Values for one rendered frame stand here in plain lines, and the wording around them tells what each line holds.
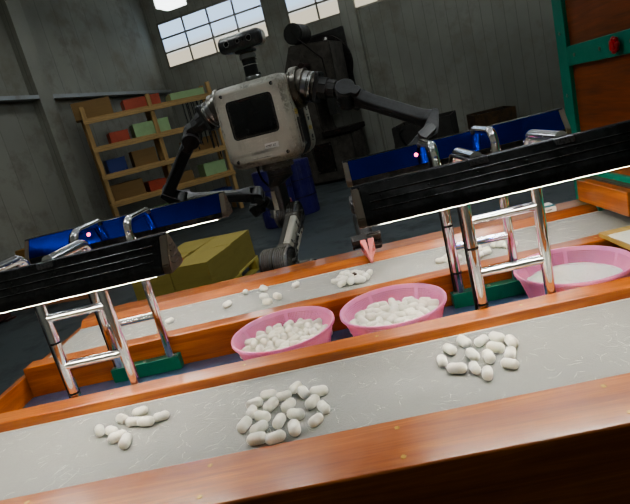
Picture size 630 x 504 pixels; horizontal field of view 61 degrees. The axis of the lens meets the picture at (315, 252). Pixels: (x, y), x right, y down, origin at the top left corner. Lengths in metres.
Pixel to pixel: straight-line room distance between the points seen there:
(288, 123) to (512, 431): 1.60
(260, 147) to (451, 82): 9.13
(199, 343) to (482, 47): 10.06
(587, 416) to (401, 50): 10.63
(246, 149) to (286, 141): 0.18
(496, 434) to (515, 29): 10.57
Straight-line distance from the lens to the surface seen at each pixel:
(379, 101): 2.13
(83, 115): 9.65
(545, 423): 0.85
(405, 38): 11.27
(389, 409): 0.97
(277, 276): 1.84
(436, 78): 11.18
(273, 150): 2.19
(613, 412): 0.87
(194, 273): 4.28
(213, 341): 1.54
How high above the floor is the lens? 1.24
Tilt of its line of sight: 14 degrees down
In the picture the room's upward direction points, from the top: 14 degrees counter-clockwise
